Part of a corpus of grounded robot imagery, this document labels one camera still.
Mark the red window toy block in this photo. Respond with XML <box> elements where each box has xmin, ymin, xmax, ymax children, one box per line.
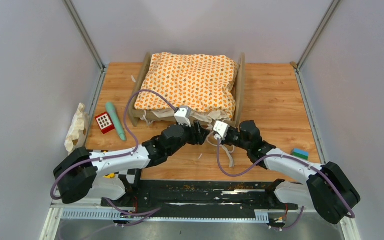
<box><xmin>94</xmin><ymin>112</ymin><xmax>115</xmax><ymax>135</ymax></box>

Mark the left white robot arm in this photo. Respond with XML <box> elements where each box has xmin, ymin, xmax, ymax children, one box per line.
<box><xmin>51</xmin><ymin>120</ymin><xmax>210</xmax><ymax>204</ymax></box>

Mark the black white checkerboard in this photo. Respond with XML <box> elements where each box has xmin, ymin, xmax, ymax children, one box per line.
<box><xmin>104</xmin><ymin>168</ymin><xmax>142</xmax><ymax>188</ymax></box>

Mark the white rope tie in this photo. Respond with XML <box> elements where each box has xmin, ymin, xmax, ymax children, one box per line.
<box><xmin>216</xmin><ymin>139</ymin><xmax>235</xmax><ymax>169</ymax></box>

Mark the teal cylinder toy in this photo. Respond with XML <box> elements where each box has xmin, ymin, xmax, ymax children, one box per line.
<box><xmin>105</xmin><ymin>102</ymin><xmax>127</xmax><ymax>142</ymax></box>

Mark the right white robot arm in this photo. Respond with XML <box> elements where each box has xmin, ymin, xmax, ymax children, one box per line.
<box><xmin>212</xmin><ymin>120</ymin><xmax>361</xmax><ymax>224</ymax></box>

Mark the yellow duck print blanket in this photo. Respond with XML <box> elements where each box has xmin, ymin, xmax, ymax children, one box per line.
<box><xmin>133</xmin><ymin>51</ymin><xmax>239</xmax><ymax>124</ymax></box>

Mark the wooden pet bed frame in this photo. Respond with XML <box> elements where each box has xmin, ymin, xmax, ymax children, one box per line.
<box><xmin>127</xmin><ymin>51</ymin><xmax>247</xmax><ymax>130</ymax></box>

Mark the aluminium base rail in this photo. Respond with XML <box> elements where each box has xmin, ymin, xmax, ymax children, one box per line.
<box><xmin>43</xmin><ymin>178</ymin><xmax>362</xmax><ymax>224</ymax></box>

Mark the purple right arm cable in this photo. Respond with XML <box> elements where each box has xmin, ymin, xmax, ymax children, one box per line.
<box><xmin>215</xmin><ymin>135</ymin><xmax>356</xmax><ymax>226</ymax></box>

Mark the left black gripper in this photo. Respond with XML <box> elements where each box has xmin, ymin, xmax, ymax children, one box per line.
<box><xmin>167</xmin><ymin>120</ymin><xmax>212</xmax><ymax>158</ymax></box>

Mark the white duck pillow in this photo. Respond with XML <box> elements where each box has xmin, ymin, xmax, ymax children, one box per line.
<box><xmin>64</xmin><ymin>103</ymin><xmax>90</xmax><ymax>155</ymax></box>

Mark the blue green small block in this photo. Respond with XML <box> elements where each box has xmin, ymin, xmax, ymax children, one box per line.
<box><xmin>291</xmin><ymin>148</ymin><xmax>309</xmax><ymax>161</ymax></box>

